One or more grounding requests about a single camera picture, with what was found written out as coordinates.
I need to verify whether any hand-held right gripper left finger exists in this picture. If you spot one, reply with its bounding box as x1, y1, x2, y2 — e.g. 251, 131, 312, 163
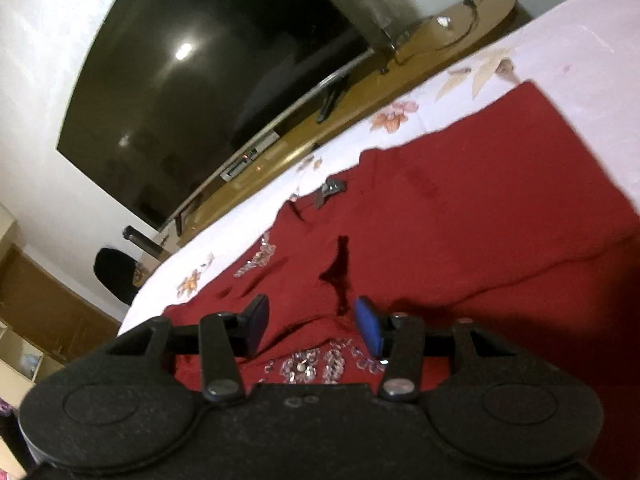
107, 294, 271, 406

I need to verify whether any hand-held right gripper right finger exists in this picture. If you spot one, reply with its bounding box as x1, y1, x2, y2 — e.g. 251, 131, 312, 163
354, 296, 526, 403

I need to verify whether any red sequined garment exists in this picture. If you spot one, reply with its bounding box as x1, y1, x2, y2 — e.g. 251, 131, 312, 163
162, 80, 640, 480

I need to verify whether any grey clothing tag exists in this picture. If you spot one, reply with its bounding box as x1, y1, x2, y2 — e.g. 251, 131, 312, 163
314, 177, 348, 209

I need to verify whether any silver set-top box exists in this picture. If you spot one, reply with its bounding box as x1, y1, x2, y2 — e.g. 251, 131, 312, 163
220, 130, 281, 181

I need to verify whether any brown wooden cabinet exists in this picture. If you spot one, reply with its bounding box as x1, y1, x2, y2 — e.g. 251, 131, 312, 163
0, 245, 121, 361

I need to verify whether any wooden television stand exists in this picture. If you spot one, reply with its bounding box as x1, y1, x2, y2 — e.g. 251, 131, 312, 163
140, 0, 518, 261

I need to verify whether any cardboard box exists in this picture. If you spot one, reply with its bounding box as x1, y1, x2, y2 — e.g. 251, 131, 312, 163
0, 320, 66, 411

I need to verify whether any large black television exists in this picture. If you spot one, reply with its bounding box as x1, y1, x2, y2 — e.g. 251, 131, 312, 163
56, 0, 373, 231

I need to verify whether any translucent plastic container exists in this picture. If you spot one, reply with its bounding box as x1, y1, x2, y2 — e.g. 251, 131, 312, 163
325, 0, 416, 53

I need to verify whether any white floral bed sheet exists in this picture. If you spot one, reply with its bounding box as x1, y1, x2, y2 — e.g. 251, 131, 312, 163
117, 0, 640, 336

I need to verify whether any black cable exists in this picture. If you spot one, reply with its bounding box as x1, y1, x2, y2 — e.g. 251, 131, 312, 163
390, 0, 491, 63

